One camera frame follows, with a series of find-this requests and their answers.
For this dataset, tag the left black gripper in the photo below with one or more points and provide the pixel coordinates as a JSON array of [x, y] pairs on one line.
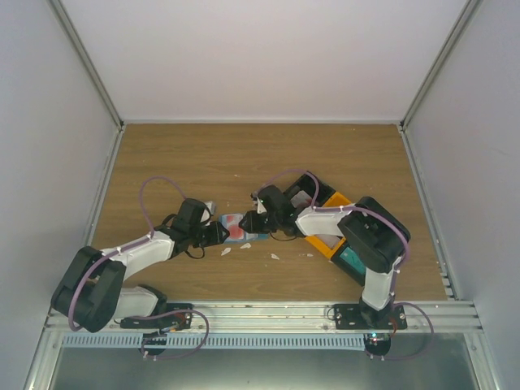
[[217, 238]]

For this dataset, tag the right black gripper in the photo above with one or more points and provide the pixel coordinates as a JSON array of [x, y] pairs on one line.
[[251, 226]]

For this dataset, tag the red white credit card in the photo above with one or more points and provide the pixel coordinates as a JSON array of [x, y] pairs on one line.
[[231, 223]]

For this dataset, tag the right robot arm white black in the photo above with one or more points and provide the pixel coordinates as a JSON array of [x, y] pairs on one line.
[[379, 240]]

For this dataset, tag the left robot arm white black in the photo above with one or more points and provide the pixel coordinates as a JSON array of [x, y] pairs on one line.
[[91, 292]]

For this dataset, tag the black card tray far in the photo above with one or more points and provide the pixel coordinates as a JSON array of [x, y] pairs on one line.
[[305, 189]]

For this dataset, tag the black card tray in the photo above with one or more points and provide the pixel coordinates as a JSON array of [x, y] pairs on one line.
[[305, 189], [335, 258]]

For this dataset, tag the pink white card in orange tray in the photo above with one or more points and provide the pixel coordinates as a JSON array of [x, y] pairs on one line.
[[330, 241]]

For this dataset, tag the orange card tray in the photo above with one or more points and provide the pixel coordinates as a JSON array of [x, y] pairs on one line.
[[326, 225]]

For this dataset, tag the black card tray near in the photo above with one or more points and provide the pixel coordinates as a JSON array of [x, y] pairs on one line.
[[335, 258]]

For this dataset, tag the teal credit card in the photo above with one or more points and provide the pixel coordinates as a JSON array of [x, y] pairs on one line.
[[351, 259]]

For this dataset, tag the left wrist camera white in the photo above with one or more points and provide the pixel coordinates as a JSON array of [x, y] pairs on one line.
[[210, 207]]

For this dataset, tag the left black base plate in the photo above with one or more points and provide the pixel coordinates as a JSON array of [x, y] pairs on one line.
[[179, 321]]

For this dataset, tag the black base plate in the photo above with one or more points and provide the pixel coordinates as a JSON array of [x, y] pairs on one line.
[[179, 321], [348, 316]]

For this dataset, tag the slotted grey cable duct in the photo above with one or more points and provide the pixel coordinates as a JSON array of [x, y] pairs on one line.
[[217, 341]]

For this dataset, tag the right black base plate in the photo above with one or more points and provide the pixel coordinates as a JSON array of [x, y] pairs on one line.
[[348, 316]]

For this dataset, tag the aluminium front rail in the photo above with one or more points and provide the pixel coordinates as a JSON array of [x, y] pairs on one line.
[[316, 317]]

